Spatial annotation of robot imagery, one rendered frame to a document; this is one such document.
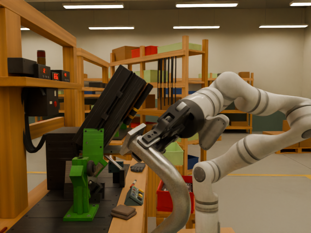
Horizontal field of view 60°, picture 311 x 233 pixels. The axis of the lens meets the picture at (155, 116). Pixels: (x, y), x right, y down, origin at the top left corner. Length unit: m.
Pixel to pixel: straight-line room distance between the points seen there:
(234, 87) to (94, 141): 1.04
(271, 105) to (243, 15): 10.46
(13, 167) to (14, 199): 0.15
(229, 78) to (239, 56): 10.22
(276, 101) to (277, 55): 10.53
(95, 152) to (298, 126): 1.05
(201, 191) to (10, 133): 0.89
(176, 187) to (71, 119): 1.97
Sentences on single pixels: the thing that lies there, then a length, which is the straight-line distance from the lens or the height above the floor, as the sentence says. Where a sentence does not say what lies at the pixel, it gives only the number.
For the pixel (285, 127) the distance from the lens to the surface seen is 7.98.
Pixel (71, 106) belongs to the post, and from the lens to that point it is 2.35.
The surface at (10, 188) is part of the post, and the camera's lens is 1.47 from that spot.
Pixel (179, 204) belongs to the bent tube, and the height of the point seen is 1.30.
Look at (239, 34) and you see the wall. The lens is 11.00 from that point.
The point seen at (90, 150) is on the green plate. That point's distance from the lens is 1.55.
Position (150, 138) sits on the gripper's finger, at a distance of 0.44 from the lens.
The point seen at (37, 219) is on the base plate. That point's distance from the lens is 1.41.
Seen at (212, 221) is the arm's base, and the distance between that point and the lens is 1.13.
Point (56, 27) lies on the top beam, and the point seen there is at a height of 1.91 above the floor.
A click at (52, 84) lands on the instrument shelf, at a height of 1.51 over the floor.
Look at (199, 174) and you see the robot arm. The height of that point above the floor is 1.16.
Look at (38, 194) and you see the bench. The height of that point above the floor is 0.88.
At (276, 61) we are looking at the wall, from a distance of 11.27.
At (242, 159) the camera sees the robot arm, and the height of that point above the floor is 1.25.
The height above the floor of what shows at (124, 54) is 2.22.
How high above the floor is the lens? 1.47
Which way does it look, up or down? 5 degrees down
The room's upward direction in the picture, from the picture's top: straight up
